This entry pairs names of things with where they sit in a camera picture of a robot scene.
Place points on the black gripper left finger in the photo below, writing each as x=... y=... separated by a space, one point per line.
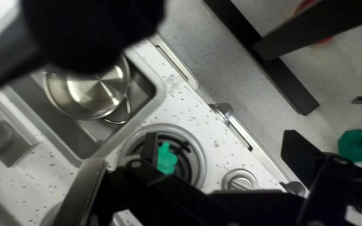
x=81 y=193

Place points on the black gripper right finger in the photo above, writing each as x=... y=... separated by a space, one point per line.
x=301 y=152

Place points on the green bowl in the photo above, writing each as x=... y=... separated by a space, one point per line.
x=165 y=159

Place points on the grey toy sink basin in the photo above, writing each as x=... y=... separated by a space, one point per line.
x=63 y=134

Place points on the silver metal pot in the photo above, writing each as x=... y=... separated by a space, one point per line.
x=88 y=95

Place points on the black toy stove burner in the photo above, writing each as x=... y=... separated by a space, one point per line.
x=194 y=146

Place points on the wooden toy kitchen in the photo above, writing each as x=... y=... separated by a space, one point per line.
x=181 y=105

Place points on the green plastic object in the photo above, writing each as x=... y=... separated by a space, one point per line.
x=357 y=145

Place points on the silver stove knob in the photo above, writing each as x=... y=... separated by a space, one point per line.
x=239 y=180

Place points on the black frame bar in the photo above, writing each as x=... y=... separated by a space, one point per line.
x=282 y=76
x=315 y=29

